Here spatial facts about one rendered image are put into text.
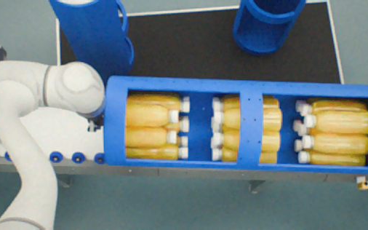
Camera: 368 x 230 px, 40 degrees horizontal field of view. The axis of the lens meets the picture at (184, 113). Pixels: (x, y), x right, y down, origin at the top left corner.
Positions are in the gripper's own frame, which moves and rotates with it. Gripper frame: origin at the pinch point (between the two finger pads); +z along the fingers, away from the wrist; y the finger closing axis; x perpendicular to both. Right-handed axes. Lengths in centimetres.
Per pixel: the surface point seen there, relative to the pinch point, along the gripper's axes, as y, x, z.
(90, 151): 5.3, -5.9, 23.3
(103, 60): -45, -10, 68
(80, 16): -45, -13, 22
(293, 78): -52, 85, 101
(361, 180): 12, 89, 26
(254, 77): -51, 64, 101
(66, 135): -0.3, -14.7, 23.4
